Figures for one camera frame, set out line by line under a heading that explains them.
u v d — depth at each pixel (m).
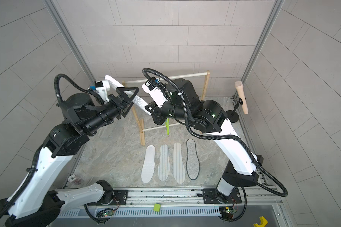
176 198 0.71
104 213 0.65
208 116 0.34
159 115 0.44
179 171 0.80
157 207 0.67
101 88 0.47
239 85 0.85
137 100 0.51
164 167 0.81
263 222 0.63
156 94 0.42
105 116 0.43
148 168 0.81
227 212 0.68
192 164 0.82
